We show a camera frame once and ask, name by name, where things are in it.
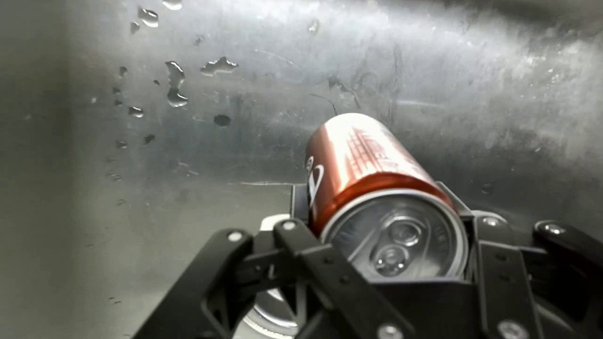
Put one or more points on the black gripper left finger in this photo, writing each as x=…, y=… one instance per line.
x=325, y=292

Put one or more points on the sink drain strainer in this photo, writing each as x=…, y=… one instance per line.
x=270, y=317

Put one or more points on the red soda can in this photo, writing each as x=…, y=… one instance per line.
x=378, y=206

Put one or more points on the stainless steel double sink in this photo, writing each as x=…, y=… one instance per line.
x=133, y=130

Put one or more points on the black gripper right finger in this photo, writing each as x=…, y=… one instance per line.
x=540, y=285

